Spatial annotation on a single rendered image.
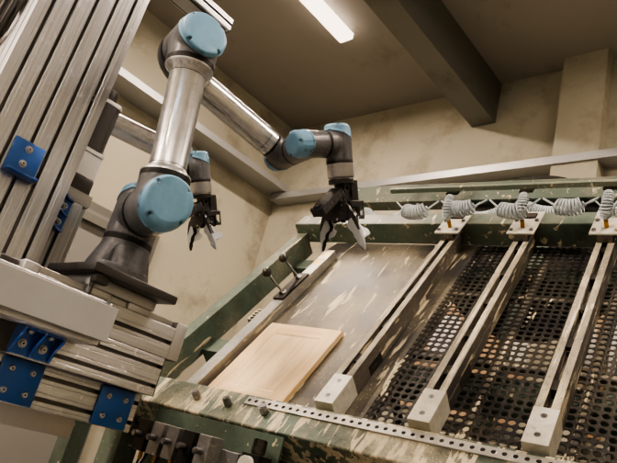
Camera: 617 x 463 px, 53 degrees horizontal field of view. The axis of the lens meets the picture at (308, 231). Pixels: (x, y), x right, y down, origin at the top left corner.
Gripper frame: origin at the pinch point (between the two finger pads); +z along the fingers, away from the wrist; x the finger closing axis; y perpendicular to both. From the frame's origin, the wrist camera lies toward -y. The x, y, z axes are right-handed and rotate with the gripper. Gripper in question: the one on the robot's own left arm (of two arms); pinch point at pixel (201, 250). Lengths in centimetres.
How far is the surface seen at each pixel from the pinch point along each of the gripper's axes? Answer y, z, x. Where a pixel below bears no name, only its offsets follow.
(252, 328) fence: 16.2, 30.3, -5.0
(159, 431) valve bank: -36, 50, -21
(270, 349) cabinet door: 12.3, 36.3, -18.5
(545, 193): 142, -12, -67
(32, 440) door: 36, 124, 259
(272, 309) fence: 28.4, 25.0, -3.6
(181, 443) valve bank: -37, 51, -33
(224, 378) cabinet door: -5.2, 42.7, -13.9
